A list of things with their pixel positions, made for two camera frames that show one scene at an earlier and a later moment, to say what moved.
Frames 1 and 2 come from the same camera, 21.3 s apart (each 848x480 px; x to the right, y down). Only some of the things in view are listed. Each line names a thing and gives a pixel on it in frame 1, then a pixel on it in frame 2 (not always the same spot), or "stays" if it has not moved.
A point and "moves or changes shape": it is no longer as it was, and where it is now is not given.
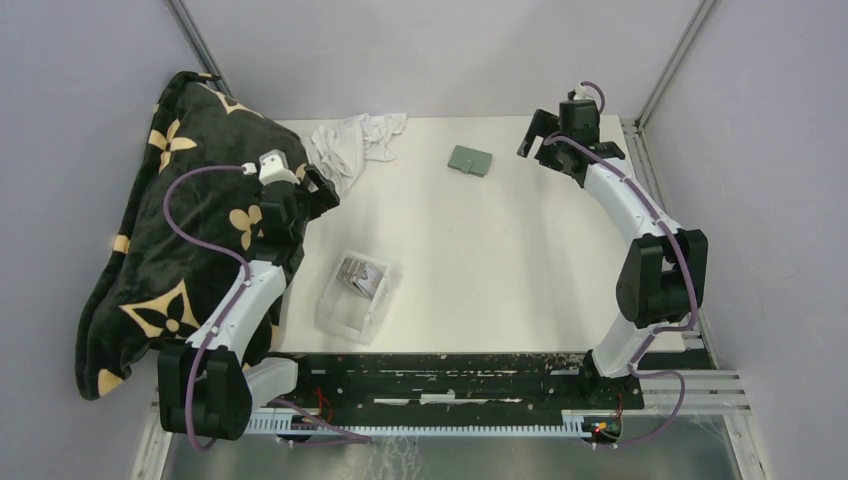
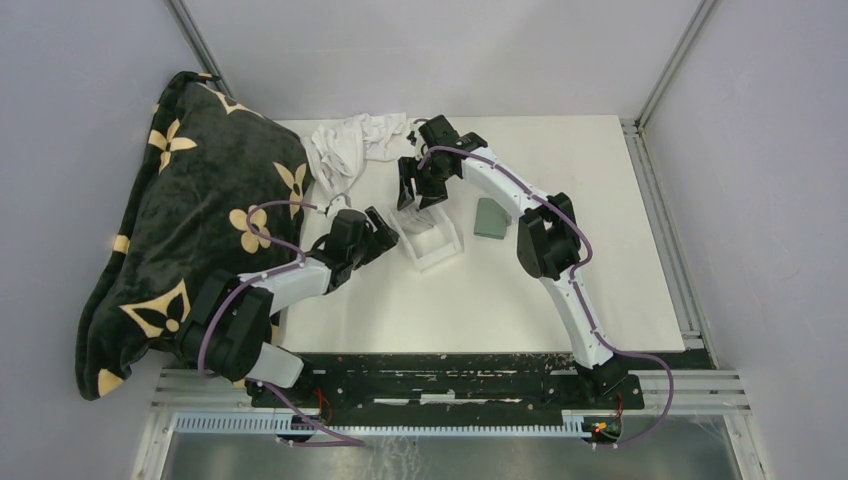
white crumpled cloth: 341,149 stays
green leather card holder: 470,161 moves or changes shape
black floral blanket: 184,223 stays
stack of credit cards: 365,276 -> 416,221
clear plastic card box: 352,297 -> 428,234
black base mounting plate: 453,383 stays
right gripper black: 544,124 -> 407,169
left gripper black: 324,198 -> 387,237
